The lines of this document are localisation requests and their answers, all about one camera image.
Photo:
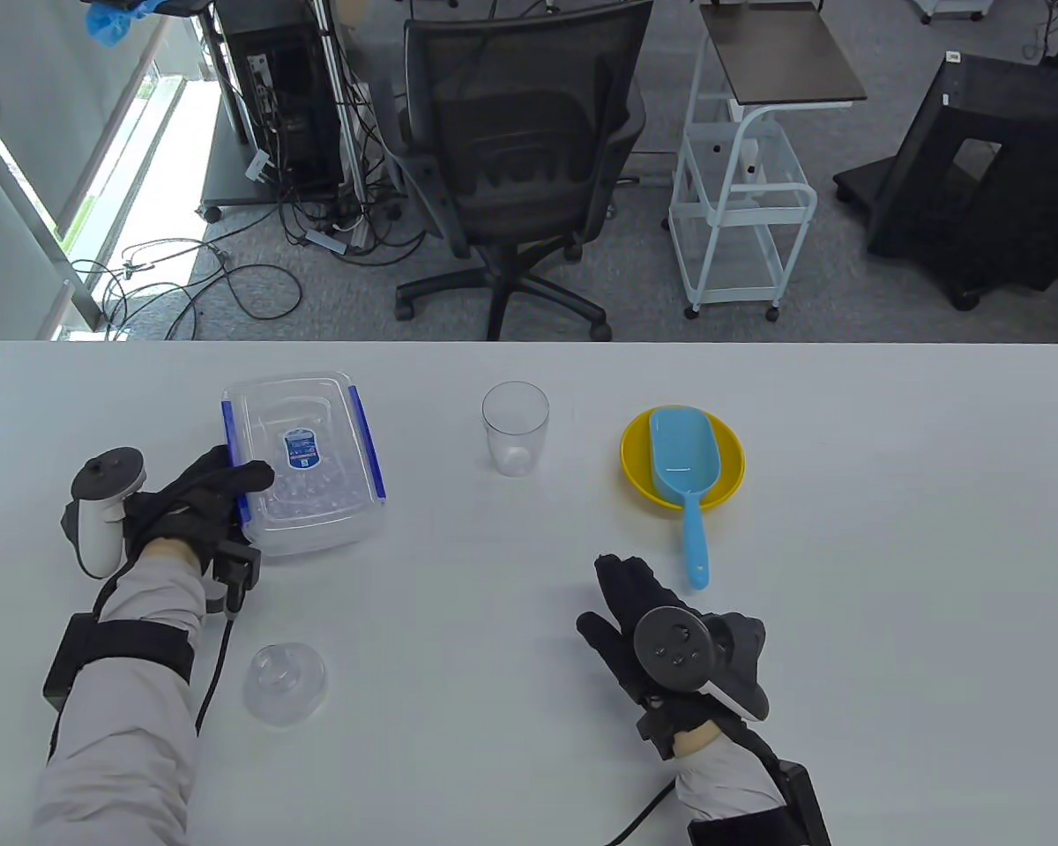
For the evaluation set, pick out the person's right hand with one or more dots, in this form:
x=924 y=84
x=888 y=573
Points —
x=626 y=590

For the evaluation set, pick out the person's left hand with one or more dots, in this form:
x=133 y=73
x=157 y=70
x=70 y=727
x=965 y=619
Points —
x=194 y=511

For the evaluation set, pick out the pile of clear ice cubes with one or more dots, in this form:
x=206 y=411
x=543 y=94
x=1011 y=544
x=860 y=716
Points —
x=317 y=507

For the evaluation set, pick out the clear container with blue clips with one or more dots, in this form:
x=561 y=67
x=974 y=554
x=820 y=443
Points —
x=317 y=542

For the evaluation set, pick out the light blue plastic scoop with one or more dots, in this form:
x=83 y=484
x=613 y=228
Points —
x=683 y=449

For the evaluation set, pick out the clear plastic shaker cup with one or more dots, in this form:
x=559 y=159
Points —
x=516 y=458

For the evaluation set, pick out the clear domed shaker lid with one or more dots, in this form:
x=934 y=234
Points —
x=284 y=687

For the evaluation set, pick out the person's left forearm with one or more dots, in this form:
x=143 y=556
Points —
x=115 y=758

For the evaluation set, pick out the person's right forearm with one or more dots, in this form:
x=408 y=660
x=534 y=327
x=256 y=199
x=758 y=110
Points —
x=723 y=784

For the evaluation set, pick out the black and white controller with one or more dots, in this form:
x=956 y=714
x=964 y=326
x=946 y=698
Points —
x=670 y=648
x=110 y=471

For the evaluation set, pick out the black armband battery pack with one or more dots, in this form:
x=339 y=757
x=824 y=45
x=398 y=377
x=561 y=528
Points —
x=132 y=643
x=802 y=802

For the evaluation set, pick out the yellow plastic bowl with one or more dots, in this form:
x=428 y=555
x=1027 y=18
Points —
x=727 y=458

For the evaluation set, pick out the white power adapter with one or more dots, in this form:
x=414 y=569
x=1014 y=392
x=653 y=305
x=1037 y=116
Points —
x=326 y=242

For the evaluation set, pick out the grey wheeled platform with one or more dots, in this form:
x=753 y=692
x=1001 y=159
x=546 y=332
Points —
x=229 y=167

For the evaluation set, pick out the black computer tower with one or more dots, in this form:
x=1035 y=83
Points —
x=286 y=88

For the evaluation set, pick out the black mesh office chair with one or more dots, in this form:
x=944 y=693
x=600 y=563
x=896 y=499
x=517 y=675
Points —
x=520 y=115

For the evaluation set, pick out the blue plastic cloth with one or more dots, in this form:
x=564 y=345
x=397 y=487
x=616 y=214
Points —
x=110 y=19

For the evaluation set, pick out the white cart with brown top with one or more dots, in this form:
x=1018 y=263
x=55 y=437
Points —
x=789 y=53

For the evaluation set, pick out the black rolling stand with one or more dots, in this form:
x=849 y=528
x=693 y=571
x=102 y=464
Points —
x=1040 y=115

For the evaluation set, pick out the small white cart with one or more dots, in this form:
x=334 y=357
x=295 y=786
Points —
x=952 y=7

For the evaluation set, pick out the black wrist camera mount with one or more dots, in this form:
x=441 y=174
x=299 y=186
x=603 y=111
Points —
x=238 y=568
x=657 y=727

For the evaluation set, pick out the silver aluminium frame post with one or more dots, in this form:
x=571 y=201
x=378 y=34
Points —
x=339 y=106

